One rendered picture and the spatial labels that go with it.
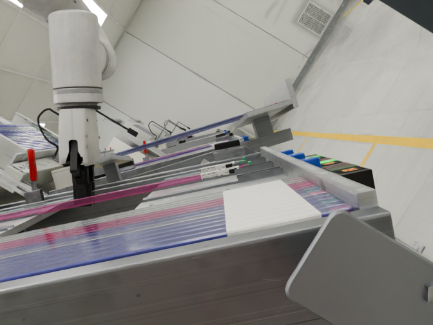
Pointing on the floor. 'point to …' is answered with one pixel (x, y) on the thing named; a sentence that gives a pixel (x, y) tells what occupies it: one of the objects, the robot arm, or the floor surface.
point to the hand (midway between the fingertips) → (84, 193)
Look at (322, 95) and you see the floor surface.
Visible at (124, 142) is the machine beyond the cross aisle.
